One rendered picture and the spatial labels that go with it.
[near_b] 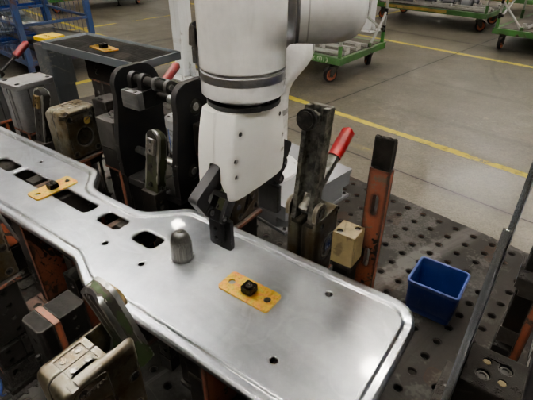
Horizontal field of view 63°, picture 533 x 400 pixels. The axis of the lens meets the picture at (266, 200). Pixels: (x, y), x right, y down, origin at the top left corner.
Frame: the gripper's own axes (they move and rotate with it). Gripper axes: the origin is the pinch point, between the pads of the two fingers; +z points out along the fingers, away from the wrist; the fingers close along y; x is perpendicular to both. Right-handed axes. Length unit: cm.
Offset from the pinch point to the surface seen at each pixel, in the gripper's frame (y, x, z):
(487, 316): -48, 27, 42
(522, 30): -622, -49, 85
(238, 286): 0.4, -1.6, 11.6
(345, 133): -24.6, 0.3, -2.4
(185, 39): -298, -317, 73
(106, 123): -15, -49, 5
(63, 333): 17.8, -17.1, 15.1
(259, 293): -0.3, 1.5, 11.6
